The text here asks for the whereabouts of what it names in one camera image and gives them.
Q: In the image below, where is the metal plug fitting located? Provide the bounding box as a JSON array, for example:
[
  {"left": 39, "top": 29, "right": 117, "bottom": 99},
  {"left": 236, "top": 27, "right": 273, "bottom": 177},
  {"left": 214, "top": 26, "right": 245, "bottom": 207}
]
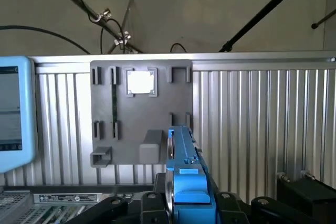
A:
[
  {"left": 277, "top": 172, "right": 291, "bottom": 184},
  {"left": 301, "top": 170, "right": 318, "bottom": 181}
]

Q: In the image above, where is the small black box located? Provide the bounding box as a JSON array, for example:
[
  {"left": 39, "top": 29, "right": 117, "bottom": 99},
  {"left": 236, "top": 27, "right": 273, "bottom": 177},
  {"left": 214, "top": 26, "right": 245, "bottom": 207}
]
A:
[{"left": 277, "top": 175, "right": 336, "bottom": 218}]

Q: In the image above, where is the open metal PC case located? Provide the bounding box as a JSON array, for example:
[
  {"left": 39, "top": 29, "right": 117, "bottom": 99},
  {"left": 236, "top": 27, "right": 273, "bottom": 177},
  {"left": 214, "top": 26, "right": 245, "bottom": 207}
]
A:
[{"left": 0, "top": 184, "right": 163, "bottom": 224}]

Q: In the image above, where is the silver power supply unit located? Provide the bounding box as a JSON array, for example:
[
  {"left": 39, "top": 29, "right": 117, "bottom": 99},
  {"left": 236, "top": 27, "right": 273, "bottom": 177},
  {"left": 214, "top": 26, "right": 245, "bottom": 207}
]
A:
[{"left": 0, "top": 190, "right": 97, "bottom": 224}]

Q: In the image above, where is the grey plastic parts rack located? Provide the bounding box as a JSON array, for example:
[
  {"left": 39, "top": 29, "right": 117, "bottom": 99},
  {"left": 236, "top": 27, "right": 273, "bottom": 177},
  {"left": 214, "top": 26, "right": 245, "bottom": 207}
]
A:
[{"left": 90, "top": 60, "right": 194, "bottom": 169}]

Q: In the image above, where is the green RAM stick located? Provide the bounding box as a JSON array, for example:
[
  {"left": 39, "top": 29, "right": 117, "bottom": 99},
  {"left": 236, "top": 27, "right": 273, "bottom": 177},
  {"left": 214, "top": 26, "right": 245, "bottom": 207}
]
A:
[{"left": 111, "top": 68, "right": 118, "bottom": 138}]

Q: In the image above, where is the silver CPU chip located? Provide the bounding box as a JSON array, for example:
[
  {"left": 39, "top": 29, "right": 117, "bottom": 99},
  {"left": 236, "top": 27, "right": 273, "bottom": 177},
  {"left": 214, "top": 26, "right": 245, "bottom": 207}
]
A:
[{"left": 128, "top": 70, "right": 154, "bottom": 94}]

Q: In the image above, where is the light blue monitor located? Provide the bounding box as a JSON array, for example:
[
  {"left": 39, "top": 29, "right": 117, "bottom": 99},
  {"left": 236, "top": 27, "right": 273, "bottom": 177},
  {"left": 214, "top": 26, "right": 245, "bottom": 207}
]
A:
[{"left": 0, "top": 55, "right": 37, "bottom": 174}]

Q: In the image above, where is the metal pole clamp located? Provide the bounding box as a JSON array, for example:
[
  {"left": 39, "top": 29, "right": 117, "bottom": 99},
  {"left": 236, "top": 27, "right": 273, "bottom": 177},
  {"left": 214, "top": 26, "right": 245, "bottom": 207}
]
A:
[
  {"left": 113, "top": 31, "right": 132, "bottom": 47},
  {"left": 89, "top": 8, "right": 113, "bottom": 23}
]

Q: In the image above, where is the thick black tripod pole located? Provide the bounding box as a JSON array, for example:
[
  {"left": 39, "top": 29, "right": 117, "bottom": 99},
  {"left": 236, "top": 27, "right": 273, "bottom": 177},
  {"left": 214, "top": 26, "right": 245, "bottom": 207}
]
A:
[{"left": 218, "top": 0, "right": 328, "bottom": 53}]

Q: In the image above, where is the thin rod with ball end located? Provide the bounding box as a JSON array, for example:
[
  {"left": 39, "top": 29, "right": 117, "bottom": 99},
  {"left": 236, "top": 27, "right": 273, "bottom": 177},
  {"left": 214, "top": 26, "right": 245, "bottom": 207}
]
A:
[{"left": 311, "top": 7, "right": 336, "bottom": 30}]

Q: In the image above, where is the dark tripod pole with clamps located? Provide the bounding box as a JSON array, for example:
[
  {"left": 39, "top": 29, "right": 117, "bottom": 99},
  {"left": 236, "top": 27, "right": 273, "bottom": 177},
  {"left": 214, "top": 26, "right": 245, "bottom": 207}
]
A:
[{"left": 39, "top": 0, "right": 144, "bottom": 54}]

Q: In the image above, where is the small black cable loop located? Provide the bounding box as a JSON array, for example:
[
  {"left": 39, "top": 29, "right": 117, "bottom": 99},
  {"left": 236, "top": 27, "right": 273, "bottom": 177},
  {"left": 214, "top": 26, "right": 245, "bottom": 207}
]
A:
[{"left": 170, "top": 42, "right": 188, "bottom": 53}]

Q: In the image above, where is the clear plastic bracket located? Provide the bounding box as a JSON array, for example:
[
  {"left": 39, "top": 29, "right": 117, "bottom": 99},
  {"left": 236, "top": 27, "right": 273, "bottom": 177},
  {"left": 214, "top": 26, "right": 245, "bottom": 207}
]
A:
[{"left": 121, "top": 0, "right": 137, "bottom": 51}]

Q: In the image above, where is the long black cable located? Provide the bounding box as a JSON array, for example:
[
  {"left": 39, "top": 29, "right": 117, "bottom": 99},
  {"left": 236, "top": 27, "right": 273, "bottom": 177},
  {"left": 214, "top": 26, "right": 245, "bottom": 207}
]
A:
[{"left": 0, "top": 25, "right": 91, "bottom": 55}]

